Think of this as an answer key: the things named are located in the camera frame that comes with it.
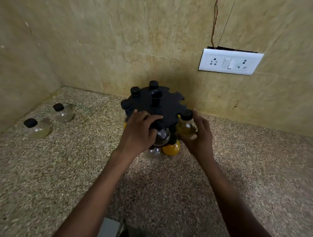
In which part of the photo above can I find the amber-filled glass spice jar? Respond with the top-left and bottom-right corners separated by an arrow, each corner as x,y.
177,109 -> 198,140

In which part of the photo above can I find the person's right hand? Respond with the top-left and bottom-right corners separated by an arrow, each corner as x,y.
176,109 -> 216,166

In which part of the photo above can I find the black round spice rack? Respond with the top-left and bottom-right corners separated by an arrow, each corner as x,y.
121,85 -> 188,147

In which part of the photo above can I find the person's grey clothing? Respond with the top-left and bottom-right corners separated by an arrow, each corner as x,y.
97,217 -> 147,237

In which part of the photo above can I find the empty black-capped glass jar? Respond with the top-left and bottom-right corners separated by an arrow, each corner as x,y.
23,118 -> 52,140
53,103 -> 75,123

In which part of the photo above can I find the person's left forearm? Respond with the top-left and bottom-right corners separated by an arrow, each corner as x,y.
52,149 -> 137,237

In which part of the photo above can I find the yellow-filled glass spice jar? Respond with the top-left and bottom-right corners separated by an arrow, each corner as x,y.
162,140 -> 181,156

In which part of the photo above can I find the person's left hand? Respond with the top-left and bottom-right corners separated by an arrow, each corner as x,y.
117,109 -> 163,162

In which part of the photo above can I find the dark-filled glass spice jar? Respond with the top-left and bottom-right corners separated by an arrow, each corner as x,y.
151,121 -> 171,147

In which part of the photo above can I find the thin red wire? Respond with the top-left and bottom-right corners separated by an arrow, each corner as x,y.
211,0 -> 219,49

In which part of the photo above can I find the white wall socket plate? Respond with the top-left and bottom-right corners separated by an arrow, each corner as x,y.
198,48 -> 264,76

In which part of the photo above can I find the clear glass spice jar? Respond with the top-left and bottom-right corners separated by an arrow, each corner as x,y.
143,146 -> 162,160

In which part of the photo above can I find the person's right forearm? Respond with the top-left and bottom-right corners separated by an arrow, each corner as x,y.
200,156 -> 272,237

